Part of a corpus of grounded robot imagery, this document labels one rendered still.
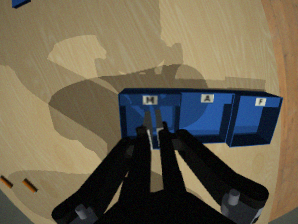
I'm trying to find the blue three-compartment bin rack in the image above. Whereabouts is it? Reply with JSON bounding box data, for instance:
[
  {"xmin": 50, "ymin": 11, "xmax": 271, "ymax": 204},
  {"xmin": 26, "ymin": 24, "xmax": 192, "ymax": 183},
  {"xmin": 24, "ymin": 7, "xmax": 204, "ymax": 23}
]
[{"xmin": 118, "ymin": 88, "xmax": 283, "ymax": 149}]

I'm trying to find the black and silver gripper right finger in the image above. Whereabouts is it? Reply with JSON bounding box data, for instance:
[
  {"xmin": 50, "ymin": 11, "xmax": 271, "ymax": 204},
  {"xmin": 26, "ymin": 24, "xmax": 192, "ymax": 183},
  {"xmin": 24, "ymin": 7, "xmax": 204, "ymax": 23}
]
[{"xmin": 155, "ymin": 109, "xmax": 269, "ymax": 224}]

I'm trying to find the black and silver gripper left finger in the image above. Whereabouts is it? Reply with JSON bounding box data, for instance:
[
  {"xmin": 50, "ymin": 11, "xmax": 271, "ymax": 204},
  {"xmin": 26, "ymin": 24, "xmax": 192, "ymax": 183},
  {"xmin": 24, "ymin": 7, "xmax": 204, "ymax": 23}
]
[{"xmin": 51, "ymin": 111, "xmax": 153, "ymax": 224}]

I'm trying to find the blue rectangular block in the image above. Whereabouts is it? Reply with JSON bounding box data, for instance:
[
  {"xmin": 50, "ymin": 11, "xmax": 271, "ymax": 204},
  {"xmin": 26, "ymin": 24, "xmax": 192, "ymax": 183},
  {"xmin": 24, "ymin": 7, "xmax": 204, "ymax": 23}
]
[{"xmin": 12, "ymin": 0, "xmax": 31, "ymax": 9}]

